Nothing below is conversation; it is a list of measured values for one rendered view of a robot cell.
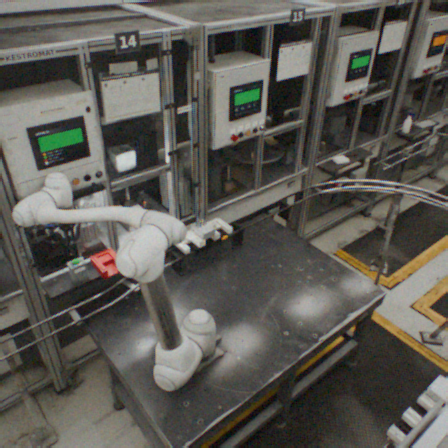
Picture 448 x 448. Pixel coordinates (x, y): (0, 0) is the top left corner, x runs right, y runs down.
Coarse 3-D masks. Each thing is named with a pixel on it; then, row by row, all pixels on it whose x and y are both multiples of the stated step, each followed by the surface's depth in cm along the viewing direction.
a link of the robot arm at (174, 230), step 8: (144, 216) 171; (152, 216) 169; (160, 216) 169; (168, 216) 170; (144, 224) 165; (152, 224) 163; (160, 224) 164; (168, 224) 165; (176, 224) 167; (168, 232) 164; (176, 232) 165; (184, 232) 169; (168, 240) 164; (176, 240) 166
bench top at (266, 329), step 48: (288, 240) 291; (192, 288) 251; (240, 288) 252; (288, 288) 253; (336, 288) 254; (96, 336) 221; (144, 336) 222; (240, 336) 223; (288, 336) 224; (144, 384) 199; (192, 384) 200; (240, 384) 200; (192, 432) 181
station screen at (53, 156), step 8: (56, 128) 185; (64, 128) 187; (72, 128) 189; (80, 128) 191; (40, 136) 182; (48, 136) 184; (72, 144) 193; (80, 144) 195; (40, 152) 185; (48, 152) 187; (56, 152) 190; (64, 152) 192; (72, 152) 194; (80, 152) 197; (48, 160) 189; (56, 160) 191; (64, 160) 194
